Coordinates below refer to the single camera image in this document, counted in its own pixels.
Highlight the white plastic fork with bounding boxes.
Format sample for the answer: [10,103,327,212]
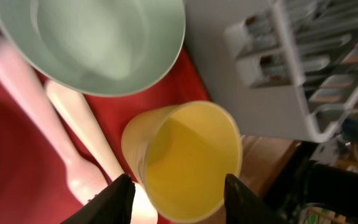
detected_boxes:
[0,36,108,205]

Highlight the mint green bowl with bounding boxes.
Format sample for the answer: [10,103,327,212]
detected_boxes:
[0,0,186,97]

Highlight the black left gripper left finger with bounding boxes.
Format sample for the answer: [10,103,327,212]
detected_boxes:
[62,174,135,224]

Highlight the yellow plastic cup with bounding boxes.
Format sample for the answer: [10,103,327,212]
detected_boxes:
[121,101,242,223]

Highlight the red serving tray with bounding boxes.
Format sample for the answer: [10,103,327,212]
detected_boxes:
[0,51,209,223]

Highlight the white plastic spoon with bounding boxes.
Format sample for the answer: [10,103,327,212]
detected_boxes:
[45,80,158,224]

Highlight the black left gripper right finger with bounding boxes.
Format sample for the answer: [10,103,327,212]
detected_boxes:
[224,174,286,224]

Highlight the grey dishwasher rack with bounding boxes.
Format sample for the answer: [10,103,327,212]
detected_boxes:
[183,0,358,144]

